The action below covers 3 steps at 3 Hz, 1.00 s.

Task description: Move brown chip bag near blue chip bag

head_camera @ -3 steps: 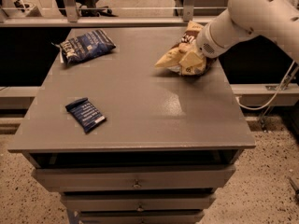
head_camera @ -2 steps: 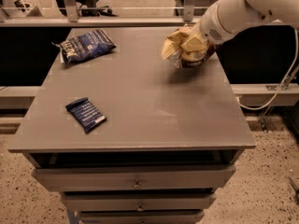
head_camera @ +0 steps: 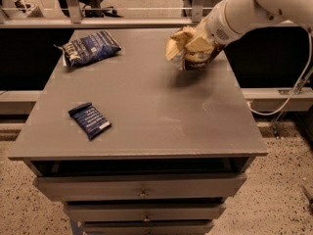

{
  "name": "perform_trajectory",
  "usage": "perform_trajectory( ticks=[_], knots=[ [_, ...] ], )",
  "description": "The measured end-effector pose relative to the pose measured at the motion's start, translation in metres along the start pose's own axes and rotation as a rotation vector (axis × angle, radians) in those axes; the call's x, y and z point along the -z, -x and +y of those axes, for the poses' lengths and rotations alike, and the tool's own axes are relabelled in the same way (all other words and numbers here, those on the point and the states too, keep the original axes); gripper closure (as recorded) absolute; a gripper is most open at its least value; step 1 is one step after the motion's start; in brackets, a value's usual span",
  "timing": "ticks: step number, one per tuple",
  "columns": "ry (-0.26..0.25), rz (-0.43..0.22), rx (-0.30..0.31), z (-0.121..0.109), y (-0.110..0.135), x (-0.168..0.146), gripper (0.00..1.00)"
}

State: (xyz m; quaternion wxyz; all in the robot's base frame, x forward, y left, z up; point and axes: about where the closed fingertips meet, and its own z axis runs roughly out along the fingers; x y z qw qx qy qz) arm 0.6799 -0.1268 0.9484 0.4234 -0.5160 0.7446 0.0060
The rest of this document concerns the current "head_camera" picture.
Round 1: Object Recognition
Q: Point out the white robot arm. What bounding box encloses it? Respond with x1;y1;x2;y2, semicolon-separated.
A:
165;0;313;58

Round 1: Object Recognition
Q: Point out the brown chip bag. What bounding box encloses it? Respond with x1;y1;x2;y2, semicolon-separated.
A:
165;27;224;71

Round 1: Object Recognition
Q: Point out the bottom grey drawer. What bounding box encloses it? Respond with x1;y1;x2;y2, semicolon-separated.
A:
83;220;213;235

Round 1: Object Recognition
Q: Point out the small dark blue snack packet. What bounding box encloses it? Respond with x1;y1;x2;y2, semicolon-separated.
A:
68;102;111;140

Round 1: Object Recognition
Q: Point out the top grey drawer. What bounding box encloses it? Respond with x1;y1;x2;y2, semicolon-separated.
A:
33;172;246;202

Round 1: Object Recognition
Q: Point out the blue chip bag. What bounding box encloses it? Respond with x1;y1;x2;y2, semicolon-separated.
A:
58;30;121;68

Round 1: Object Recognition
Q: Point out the middle grey drawer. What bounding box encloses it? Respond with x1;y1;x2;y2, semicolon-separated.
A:
64;203;226;222

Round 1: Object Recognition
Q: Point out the grey drawer cabinet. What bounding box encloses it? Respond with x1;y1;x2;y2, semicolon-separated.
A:
8;27;269;235

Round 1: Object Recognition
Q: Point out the grey metal railing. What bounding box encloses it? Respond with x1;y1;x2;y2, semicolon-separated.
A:
0;0;313;29

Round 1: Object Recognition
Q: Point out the grey drawer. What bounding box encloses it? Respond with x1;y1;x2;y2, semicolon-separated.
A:
33;172;246;202
83;220;213;235
64;203;226;222

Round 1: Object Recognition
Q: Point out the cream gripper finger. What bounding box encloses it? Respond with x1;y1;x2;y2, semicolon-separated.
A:
169;26;196;46
185;33;214;52

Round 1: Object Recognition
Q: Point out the white cable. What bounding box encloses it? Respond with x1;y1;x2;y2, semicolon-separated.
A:
247;26;313;118

